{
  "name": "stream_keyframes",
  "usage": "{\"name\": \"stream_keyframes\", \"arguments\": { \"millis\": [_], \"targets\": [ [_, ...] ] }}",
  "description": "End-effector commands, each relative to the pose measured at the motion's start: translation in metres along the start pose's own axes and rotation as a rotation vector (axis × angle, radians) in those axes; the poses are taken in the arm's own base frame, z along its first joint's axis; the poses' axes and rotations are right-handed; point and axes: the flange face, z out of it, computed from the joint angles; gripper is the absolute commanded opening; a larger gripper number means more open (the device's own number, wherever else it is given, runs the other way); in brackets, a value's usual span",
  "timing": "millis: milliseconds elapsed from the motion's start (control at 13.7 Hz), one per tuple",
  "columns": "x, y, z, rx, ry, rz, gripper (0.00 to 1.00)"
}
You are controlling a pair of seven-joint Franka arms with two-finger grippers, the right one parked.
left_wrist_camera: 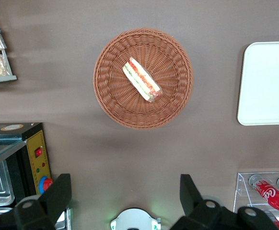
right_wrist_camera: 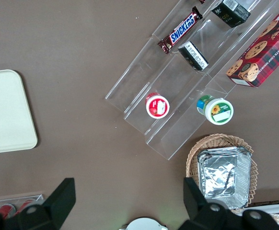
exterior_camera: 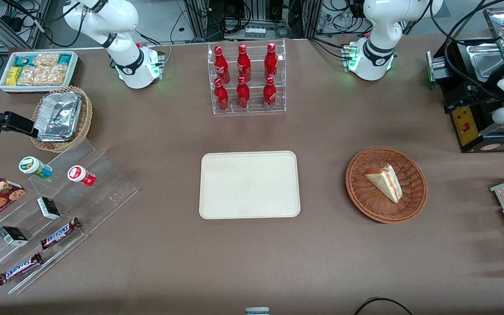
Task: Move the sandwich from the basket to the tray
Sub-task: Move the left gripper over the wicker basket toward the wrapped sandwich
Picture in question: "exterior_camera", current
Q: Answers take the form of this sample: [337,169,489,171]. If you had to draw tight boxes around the triangular sandwich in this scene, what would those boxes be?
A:
[364,164,403,204]

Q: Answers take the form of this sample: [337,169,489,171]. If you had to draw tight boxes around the tan wicker basket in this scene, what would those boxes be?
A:
[30,86,94,153]

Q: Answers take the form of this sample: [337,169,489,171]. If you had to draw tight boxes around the round brown wicker basket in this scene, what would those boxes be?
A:
[345,146,428,224]

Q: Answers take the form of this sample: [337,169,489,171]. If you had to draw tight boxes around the cream plastic tray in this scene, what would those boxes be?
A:
[199,151,301,219]

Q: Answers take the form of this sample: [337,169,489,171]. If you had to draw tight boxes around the stacked aluminium foil trays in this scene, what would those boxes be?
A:
[33,91,83,143]

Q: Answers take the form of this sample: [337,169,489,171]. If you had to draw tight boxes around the steel warmer pan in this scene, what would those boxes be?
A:
[466,43,504,82]

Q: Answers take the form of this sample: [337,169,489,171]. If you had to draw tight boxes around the green lid cup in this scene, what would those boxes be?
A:
[18,156,53,179]

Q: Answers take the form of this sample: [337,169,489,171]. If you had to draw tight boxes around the yellow snack pack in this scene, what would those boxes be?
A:
[6,66,22,86]

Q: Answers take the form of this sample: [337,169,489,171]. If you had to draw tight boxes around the large clear snack bag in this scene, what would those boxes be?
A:
[17,64,68,86]

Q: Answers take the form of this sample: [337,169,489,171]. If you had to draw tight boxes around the black food warmer case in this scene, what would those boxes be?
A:
[426,7,504,154]

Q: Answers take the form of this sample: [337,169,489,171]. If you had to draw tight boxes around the small clear snack bag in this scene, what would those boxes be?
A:
[33,53,61,67]

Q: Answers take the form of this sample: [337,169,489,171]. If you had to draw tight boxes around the white plastic snack bin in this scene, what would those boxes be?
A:
[0,51,80,94]

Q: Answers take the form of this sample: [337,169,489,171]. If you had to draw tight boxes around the red lid cup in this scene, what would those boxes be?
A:
[67,165,97,187]

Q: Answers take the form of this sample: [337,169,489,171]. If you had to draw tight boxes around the small dark box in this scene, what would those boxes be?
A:
[0,226,29,247]
[36,196,62,221]

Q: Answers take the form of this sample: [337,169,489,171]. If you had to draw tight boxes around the clear acrylic stepped display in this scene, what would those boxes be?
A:
[0,138,139,295]

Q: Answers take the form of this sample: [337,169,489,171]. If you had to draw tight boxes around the Snickers chocolate bar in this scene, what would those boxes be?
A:
[0,252,44,286]
[40,217,82,250]

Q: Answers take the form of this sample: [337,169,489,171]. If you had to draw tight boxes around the red cola bottle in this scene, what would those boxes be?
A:
[264,42,278,81]
[237,44,252,83]
[214,45,230,84]
[214,78,230,112]
[236,76,251,109]
[263,76,277,109]

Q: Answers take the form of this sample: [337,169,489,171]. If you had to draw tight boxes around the clear acrylic bottle rack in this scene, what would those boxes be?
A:
[207,38,287,115]

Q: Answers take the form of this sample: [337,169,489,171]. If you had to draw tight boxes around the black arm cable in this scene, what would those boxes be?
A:
[427,0,504,99]

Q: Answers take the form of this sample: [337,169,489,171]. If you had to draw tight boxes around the black table cable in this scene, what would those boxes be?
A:
[353,297,415,315]

